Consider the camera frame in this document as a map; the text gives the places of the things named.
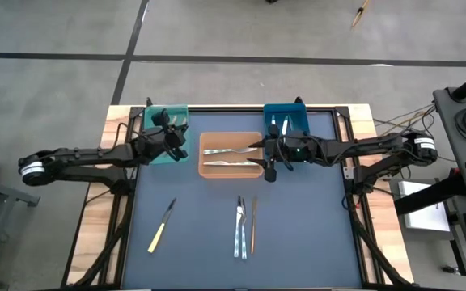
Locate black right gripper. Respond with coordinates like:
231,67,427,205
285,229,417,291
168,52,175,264
247,123,327,183

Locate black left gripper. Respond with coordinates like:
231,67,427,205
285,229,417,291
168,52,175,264
133,108,189,162

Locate teal plastic bin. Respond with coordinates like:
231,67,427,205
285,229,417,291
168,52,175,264
142,104,190,166

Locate orange plastic bin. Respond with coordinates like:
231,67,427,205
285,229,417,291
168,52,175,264
198,131,265,179

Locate blue plastic bin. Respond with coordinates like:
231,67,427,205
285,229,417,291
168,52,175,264
263,103,315,163

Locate blue-grey table mat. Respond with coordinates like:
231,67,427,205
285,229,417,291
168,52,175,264
121,111,363,289

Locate yellow stick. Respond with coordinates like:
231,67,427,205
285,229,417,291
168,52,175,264
351,0,372,28

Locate thick black bar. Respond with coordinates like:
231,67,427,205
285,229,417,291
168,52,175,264
393,167,466,217

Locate white sheet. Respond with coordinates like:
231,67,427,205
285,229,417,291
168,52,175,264
396,179,451,234

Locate grey desk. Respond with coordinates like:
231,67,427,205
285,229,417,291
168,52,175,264
0,173,41,291

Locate grey cart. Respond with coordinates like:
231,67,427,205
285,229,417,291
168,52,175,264
432,82,466,199

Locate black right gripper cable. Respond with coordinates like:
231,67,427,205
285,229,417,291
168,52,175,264
275,136,339,174

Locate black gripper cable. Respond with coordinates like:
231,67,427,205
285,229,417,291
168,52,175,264
275,136,339,174
112,120,178,163

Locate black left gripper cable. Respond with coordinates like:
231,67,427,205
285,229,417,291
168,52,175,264
112,120,178,163

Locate black aluminium table frame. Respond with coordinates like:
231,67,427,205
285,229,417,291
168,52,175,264
61,95,417,291

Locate loose wires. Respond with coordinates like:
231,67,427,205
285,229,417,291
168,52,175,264
372,103,438,141

